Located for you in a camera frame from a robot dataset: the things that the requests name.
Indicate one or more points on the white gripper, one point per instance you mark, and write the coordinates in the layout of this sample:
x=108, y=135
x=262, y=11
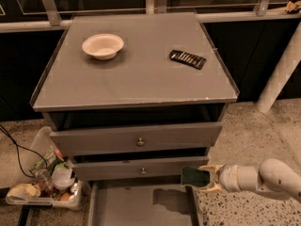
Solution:
x=227, y=178

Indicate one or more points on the green yellow sponge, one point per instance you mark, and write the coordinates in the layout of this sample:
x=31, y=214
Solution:
x=195, y=177

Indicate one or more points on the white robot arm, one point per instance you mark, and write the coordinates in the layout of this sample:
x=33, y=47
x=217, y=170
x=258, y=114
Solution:
x=272, y=179

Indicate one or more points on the grey middle drawer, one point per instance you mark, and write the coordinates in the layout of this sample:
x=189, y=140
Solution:
x=128, y=169

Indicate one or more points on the grey drawer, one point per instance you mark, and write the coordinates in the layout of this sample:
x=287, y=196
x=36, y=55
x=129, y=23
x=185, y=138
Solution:
x=128, y=169
x=154, y=201
x=134, y=139

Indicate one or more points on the grey bottom drawer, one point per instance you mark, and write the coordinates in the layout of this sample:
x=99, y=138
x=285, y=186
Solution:
x=154, y=201

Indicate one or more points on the grey top drawer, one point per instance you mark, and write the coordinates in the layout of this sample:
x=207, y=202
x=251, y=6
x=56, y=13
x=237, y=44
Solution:
x=134, y=139

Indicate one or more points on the grey drawer cabinet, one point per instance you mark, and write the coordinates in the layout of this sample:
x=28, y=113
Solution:
x=140, y=86

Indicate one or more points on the white cup in bin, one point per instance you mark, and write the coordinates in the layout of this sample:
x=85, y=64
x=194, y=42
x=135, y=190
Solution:
x=62, y=178

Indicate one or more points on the clear plastic bin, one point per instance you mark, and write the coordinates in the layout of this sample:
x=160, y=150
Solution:
x=38, y=163

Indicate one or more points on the white paper bowl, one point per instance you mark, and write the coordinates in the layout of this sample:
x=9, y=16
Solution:
x=103, y=46

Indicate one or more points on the yellow item on railing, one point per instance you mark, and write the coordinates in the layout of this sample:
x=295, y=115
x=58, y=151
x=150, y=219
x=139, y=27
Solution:
x=293, y=7

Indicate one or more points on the banana peel in bin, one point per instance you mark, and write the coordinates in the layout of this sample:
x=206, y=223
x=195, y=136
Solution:
x=24, y=191

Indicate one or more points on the grey metal railing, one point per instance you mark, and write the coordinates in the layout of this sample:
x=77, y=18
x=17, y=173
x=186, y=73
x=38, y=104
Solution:
x=37, y=15

